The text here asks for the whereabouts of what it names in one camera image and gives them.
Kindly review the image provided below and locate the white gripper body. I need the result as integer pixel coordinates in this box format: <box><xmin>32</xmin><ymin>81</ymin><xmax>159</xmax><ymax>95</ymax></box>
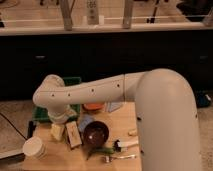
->
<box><xmin>48</xmin><ymin>105</ymin><xmax>77</xmax><ymax>124</ymax></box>

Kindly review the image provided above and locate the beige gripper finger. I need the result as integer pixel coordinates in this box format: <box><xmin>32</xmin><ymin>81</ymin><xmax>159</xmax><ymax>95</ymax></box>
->
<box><xmin>51</xmin><ymin>124</ymin><xmax>65</xmax><ymax>141</ymax></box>
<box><xmin>66</xmin><ymin>121</ymin><xmax>82</xmax><ymax>148</ymax></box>

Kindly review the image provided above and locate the blue eraser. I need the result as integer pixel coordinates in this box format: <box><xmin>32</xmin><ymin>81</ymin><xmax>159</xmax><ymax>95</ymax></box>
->
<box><xmin>78</xmin><ymin>115</ymin><xmax>94</xmax><ymax>132</ymax></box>

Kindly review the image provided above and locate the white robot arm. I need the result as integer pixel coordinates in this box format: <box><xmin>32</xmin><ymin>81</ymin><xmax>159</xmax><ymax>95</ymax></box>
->
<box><xmin>33</xmin><ymin>68</ymin><xmax>203</xmax><ymax>171</ymax></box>

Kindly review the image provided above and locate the white paper cup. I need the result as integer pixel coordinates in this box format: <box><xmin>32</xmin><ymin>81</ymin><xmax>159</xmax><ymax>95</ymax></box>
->
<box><xmin>22</xmin><ymin>136</ymin><xmax>46</xmax><ymax>158</ymax></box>

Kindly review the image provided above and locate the dark brown bowl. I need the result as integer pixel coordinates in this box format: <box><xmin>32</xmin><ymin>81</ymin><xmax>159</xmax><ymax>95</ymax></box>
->
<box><xmin>83</xmin><ymin>121</ymin><xmax>109</xmax><ymax>148</ymax></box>

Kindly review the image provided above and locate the green plastic tray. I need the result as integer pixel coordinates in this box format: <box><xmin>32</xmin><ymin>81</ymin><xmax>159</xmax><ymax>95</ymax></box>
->
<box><xmin>33</xmin><ymin>77</ymin><xmax>81</xmax><ymax>123</ymax></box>

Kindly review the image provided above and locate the orange plastic bowl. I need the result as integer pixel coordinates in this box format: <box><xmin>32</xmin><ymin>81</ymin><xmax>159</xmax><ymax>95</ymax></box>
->
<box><xmin>83</xmin><ymin>103</ymin><xmax>105</xmax><ymax>111</ymax></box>

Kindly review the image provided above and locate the green chili pepper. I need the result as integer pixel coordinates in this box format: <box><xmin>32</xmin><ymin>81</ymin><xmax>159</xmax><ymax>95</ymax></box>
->
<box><xmin>86</xmin><ymin>147</ymin><xmax>115</xmax><ymax>160</ymax></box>

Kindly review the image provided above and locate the silver fork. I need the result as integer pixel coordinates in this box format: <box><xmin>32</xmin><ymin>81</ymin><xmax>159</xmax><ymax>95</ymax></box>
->
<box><xmin>102</xmin><ymin>154</ymin><xmax>137</xmax><ymax>163</ymax></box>

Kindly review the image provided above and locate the yellow banana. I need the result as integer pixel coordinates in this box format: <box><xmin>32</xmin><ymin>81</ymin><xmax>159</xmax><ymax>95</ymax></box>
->
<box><xmin>128</xmin><ymin>129</ymin><xmax>137</xmax><ymax>136</ymax></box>

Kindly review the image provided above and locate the white handled brush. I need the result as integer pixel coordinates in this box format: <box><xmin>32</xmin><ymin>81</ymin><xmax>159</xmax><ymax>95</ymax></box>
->
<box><xmin>113</xmin><ymin>140</ymin><xmax>138</xmax><ymax>152</ymax></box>

